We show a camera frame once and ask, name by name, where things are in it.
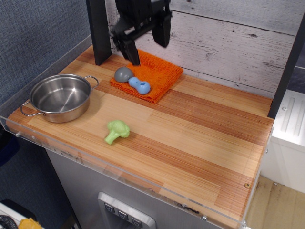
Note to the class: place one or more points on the grey metal cabinet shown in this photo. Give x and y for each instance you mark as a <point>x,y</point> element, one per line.
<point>82,186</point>

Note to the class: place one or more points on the stainless steel pot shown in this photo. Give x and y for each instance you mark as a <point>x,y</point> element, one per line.
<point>60,98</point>

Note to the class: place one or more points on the green toy broccoli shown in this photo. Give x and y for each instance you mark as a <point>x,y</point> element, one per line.
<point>117,128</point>

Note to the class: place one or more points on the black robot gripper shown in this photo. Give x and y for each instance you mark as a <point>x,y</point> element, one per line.
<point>138,17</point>

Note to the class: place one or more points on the grey and blue toy spoon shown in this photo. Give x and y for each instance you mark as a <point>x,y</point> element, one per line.
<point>125,75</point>

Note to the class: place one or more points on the black right vertical post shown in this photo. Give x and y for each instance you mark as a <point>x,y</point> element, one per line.
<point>288,70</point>

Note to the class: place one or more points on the black vertical post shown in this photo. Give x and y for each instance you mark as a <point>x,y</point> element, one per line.
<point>99,30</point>
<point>288,70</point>

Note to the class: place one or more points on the clear acrylic table guard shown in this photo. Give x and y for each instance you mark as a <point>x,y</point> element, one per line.
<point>199,148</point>

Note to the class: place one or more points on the orange folded cloth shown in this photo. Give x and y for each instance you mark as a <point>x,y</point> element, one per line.
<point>159,73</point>

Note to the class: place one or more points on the yellow object bottom left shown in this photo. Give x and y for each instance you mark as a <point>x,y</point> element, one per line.
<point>29,224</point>

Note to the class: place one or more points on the white ribbed box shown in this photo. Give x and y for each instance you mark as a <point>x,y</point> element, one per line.
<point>284,161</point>

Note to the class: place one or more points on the silver dispenser button panel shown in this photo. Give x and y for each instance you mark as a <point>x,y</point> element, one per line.
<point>123,216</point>

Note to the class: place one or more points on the black left vertical post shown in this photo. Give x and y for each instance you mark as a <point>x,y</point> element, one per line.
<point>99,30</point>

